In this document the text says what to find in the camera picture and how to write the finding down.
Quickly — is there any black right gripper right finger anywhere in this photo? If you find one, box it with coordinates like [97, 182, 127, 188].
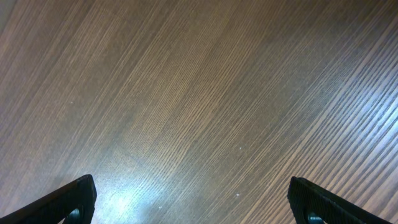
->
[287, 177, 391, 224]

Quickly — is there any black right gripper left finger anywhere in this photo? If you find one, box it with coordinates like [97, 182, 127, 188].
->
[1, 174, 97, 224]

